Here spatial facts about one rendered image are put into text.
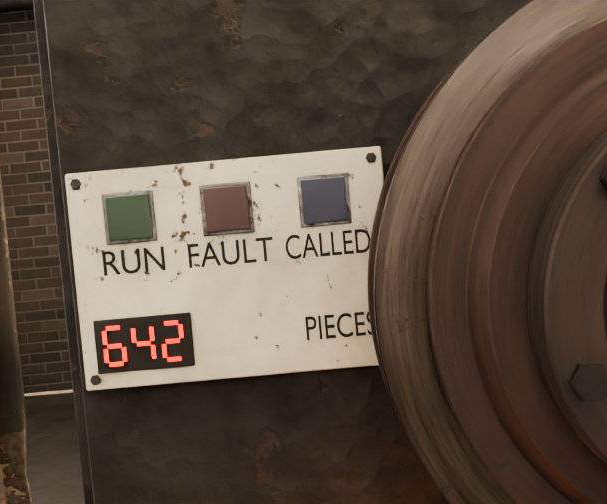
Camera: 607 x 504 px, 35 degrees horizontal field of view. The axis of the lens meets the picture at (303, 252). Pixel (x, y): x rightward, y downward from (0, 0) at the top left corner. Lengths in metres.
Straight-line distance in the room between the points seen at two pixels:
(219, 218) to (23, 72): 6.33
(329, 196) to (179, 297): 0.15
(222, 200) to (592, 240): 0.32
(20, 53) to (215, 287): 6.36
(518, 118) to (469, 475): 0.25
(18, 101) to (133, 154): 6.26
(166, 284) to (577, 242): 0.35
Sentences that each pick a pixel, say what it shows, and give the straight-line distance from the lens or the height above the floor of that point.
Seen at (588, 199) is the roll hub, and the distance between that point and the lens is 0.59.
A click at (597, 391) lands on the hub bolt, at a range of 0.60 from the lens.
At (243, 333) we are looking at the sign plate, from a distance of 0.79.
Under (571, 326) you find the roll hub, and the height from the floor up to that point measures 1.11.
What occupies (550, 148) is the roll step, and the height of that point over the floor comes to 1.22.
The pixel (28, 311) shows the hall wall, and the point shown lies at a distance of 7.07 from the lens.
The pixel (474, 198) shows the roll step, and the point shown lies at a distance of 0.64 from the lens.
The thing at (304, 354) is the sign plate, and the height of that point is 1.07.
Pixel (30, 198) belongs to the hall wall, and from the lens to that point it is 7.02.
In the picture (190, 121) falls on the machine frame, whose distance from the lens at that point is 0.81.
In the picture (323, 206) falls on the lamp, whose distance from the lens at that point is 0.78.
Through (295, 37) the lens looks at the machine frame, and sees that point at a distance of 0.82.
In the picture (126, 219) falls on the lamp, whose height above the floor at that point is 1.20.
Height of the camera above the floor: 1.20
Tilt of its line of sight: 3 degrees down
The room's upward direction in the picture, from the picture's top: 5 degrees counter-clockwise
